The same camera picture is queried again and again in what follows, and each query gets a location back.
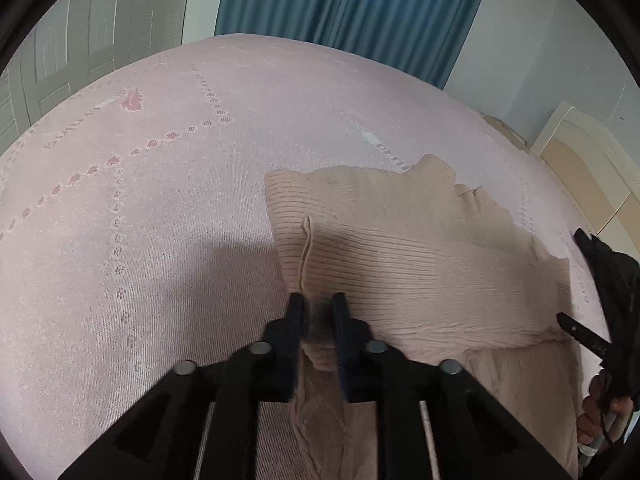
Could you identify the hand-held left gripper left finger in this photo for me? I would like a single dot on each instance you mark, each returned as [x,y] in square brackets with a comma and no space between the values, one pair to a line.
[295,312]

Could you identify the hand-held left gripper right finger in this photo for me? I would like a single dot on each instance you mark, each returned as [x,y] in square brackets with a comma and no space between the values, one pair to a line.
[341,321]

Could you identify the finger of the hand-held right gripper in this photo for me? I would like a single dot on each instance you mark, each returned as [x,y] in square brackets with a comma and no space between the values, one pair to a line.
[582,332]

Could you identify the beige knit sweater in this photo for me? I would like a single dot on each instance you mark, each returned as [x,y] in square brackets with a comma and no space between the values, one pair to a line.
[410,260]

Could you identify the person's right hand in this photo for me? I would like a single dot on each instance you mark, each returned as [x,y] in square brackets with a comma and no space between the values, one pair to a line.
[622,410]

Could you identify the black garment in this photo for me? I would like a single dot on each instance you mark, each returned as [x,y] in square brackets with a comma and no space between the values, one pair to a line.
[615,270]

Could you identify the cream headboard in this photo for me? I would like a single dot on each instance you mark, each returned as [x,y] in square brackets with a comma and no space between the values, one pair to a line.
[585,160]

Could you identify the pink bed sheet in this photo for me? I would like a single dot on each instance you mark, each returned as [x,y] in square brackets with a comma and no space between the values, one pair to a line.
[150,210]

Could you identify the beige pillow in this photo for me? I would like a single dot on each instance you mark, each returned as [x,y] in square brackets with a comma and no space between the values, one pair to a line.
[505,132]

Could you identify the blue curtain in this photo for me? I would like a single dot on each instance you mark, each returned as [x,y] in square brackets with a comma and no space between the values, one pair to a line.
[350,5]

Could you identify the white wardrobe door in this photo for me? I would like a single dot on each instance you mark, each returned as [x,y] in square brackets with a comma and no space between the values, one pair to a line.
[75,45]

